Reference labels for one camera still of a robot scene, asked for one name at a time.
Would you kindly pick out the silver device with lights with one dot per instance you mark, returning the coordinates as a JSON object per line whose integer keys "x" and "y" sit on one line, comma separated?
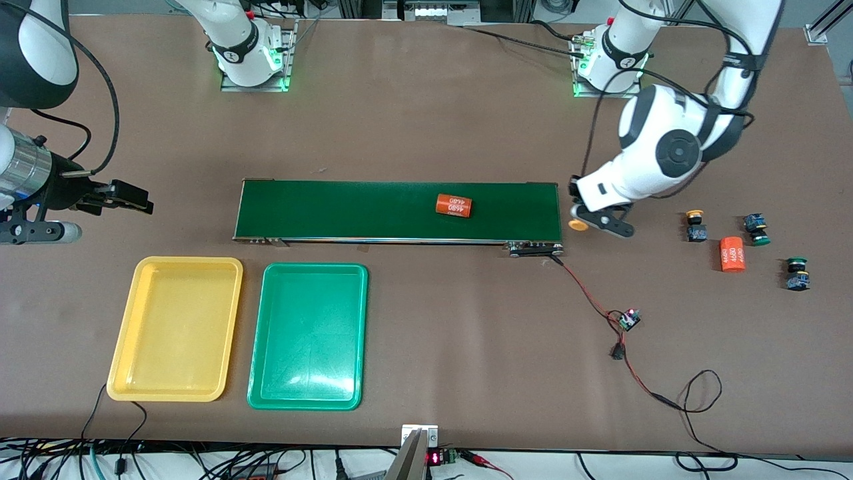
{"x": 430, "y": 12}

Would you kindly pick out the small green circuit board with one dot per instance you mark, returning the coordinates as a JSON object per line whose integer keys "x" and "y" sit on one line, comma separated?
{"x": 628, "y": 320}

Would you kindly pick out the red digit display module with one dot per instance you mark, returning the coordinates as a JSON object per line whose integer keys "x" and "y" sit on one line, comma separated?
{"x": 434, "y": 458}

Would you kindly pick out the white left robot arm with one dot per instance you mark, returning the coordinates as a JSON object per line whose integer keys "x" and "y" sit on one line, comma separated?
{"x": 656, "y": 133}

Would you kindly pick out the grey metal stand bracket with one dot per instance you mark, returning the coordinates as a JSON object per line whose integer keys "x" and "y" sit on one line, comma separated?
{"x": 410, "y": 460}

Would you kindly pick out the yellow plastic tray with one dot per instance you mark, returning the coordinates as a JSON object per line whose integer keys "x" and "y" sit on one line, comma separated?
{"x": 173, "y": 326}

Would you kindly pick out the orange cylinder printed 4680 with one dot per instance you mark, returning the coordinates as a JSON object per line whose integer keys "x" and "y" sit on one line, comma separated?
{"x": 454, "y": 205}
{"x": 732, "y": 254}

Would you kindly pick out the green conveyor belt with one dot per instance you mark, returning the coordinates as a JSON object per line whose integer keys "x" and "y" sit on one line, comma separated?
{"x": 346, "y": 210}

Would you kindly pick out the yellow mushroom push button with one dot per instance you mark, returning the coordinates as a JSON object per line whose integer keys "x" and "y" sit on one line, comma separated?
{"x": 578, "y": 224}
{"x": 696, "y": 233}

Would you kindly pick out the aluminium frame profile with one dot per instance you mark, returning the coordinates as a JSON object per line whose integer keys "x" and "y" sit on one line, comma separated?
{"x": 823, "y": 26}

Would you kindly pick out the green plastic tray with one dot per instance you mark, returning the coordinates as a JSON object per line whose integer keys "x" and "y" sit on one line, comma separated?
{"x": 306, "y": 333}

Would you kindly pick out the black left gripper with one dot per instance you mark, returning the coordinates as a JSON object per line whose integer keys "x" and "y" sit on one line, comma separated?
{"x": 572, "y": 190}

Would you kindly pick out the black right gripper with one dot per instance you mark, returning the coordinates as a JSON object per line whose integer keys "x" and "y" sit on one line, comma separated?
{"x": 65, "y": 188}

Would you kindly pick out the green mushroom push button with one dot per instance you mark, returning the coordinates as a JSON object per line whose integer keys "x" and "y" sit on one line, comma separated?
{"x": 755, "y": 223}
{"x": 796, "y": 270}

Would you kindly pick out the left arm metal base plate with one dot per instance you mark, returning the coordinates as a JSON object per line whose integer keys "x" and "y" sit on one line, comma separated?
{"x": 603, "y": 95}

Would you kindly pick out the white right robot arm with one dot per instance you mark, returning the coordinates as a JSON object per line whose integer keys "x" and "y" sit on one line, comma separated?
{"x": 233, "y": 40}

